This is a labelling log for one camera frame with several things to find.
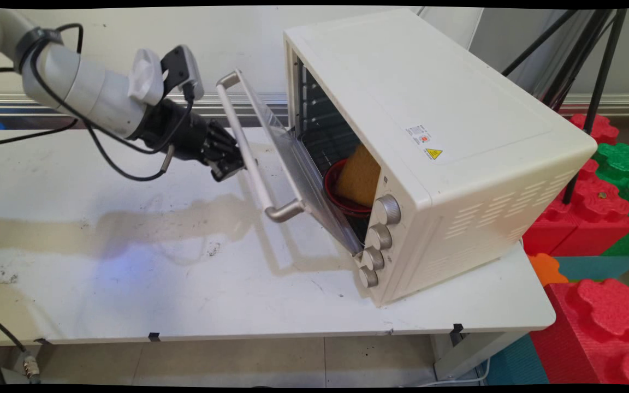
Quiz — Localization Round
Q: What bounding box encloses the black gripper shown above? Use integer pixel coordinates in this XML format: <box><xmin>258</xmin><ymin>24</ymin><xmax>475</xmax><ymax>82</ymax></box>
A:
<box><xmin>134</xmin><ymin>100</ymin><xmax>248</xmax><ymax>182</ymax></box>

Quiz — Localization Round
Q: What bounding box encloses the glass oven door with handle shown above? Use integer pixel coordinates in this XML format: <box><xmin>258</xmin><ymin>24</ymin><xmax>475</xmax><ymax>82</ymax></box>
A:
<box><xmin>216</xmin><ymin>69</ymin><xmax>365</xmax><ymax>258</ymax></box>

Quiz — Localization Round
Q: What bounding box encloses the red bowl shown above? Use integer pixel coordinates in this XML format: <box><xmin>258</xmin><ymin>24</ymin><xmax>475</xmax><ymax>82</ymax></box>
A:
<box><xmin>323</xmin><ymin>159</ymin><xmax>374</xmax><ymax>218</ymax></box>

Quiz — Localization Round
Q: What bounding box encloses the large silver oven knob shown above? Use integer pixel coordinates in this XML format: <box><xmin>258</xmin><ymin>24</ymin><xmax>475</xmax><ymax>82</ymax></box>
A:
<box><xmin>373</xmin><ymin>195</ymin><xmax>402</xmax><ymax>226</ymax></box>

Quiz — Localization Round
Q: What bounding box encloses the white label sticker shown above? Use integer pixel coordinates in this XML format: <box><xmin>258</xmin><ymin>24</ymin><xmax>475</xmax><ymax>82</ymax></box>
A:
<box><xmin>406</xmin><ymin>124</ymin><xmax>432</xmax><ymax>146</ymax></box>

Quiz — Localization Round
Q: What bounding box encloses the cream toaster oven body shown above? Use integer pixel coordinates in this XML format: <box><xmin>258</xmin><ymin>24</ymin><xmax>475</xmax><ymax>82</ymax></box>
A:
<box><xmin>283</xmin><ymin>8</ymin><xmax>598</xmax><ymax>308</ymax></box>

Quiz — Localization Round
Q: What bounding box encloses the white board panel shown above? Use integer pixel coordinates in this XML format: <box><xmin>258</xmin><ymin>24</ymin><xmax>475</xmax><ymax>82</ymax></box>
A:
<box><xmin>417</xmin><ymin>7</ymin><xmax>485</xmax><ymax>51</ymax></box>

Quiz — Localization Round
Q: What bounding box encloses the white table leg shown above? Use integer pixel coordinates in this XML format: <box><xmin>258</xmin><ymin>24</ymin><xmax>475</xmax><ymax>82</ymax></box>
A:
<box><xmin>431</xmin><ymin>329</ymin><xmax>532</xmax><ymax>382</ymax></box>

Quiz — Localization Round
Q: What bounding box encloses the orange foam piece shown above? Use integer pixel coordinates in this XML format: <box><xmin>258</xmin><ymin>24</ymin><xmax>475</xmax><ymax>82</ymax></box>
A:
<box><xmin>527</xmin><ymin>253</ymin><xmax>569</xmax><ymax>288</ymax></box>

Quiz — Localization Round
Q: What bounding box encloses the teal floor mat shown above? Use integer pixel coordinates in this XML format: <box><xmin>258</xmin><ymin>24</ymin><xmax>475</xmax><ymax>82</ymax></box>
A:
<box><xmin>483</xmin><ymin>334</ymin><xmax>550</xmax><ymax>386</ymax></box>

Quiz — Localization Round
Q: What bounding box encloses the small red foam block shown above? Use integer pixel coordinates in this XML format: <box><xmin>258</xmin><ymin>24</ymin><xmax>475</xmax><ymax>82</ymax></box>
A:
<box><xmin>568</xmin><ymin>113</ymin><xmax>620</xmax><ymax>146</ymax></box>

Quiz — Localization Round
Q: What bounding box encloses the black tripod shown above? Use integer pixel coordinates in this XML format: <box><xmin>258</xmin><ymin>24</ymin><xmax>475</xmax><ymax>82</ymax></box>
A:
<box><xmin>502</xmin><ymin>8</ymin><xmax>628</xmax><ymax>206</ymax></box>

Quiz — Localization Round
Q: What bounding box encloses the teal foam mat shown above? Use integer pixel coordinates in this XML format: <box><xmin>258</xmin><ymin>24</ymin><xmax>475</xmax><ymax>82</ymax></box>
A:
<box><xmin>552</xmin><ymin>255</ymin><xmax>629</xmax><ymax>283</ymax></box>

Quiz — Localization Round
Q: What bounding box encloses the green foam block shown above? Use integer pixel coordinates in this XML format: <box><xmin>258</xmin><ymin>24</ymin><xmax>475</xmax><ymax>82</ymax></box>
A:
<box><xmin>592</xmin><ymin>142</ymin><xmax>629</xmax><ymax>257</ymax></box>

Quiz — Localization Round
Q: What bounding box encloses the large red foam block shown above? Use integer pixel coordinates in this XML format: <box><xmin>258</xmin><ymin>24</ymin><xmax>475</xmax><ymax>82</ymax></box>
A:
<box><xmin>530</xmin><ymin>278</ymin><xmax>629</xmax><ymax>386</ymax></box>

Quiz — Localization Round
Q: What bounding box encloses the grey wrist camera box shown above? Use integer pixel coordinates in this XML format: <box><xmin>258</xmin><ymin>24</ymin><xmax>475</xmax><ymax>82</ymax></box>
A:
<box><xmin>160</xmin><ymin>45</ymin><xmax>205</xmax><ymax>102</ymax></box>

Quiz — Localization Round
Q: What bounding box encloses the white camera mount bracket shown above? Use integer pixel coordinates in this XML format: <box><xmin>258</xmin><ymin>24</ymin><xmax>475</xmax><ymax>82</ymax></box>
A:
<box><xmin>128</xmin><ymin>48</ymin><xmax>165</xmax><ymax>106</ymax></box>

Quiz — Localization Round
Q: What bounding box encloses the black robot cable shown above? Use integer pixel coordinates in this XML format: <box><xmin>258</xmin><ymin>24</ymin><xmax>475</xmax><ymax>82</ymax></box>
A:
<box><xmin>0</xmin><ymin>23</ymin><xmax>195</xmax><ymax>182</ymax></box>

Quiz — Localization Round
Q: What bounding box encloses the black cable with metal connector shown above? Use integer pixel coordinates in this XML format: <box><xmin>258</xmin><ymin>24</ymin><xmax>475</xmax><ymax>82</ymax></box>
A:
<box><xmin>0</xmin><ymin>309</ymin><xmax>42</xmax><ymax>385</ymax></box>

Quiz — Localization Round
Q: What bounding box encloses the white floor cable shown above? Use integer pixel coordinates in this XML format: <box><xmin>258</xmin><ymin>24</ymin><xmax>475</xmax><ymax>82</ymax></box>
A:
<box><xmin>402</xmin><ymin>358</ymin><xmax>491</xmax><ymax>388</ymax></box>

